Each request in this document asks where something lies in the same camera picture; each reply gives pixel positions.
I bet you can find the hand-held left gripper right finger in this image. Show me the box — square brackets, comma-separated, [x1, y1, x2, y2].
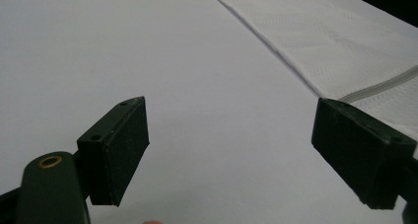
[311, 97, 418, 210]

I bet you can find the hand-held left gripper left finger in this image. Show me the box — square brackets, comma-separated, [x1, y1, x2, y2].
[76, 96, 151, 207]

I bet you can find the white towel with grey stripe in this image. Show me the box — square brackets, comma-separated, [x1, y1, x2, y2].
[213, 0, 418, 159]

